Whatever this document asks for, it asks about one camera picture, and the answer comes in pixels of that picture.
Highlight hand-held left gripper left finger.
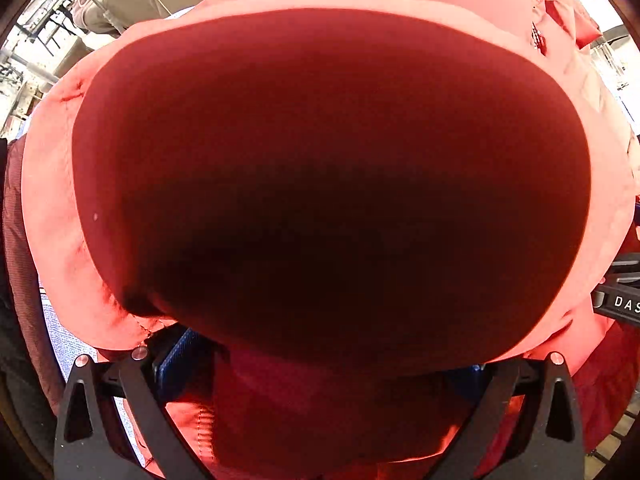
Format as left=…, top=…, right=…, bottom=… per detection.
left=52, top=329, right=211, bottom=480

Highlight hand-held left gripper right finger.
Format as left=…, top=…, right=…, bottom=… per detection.
left=430, top=352, right=586, bottom=480

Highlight red down jacket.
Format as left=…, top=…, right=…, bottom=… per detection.
left=20, top=0, right=640, bottom=480

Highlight blue plaid bedsheet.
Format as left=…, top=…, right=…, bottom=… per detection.
left=37, top=280, right=151, bottom=466

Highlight dark brown garment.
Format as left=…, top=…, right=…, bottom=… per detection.
left=2, top=135, right=68, bottom=416

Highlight white machine with screen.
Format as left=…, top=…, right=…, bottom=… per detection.
left=575, top=0, right=640, bottom=138

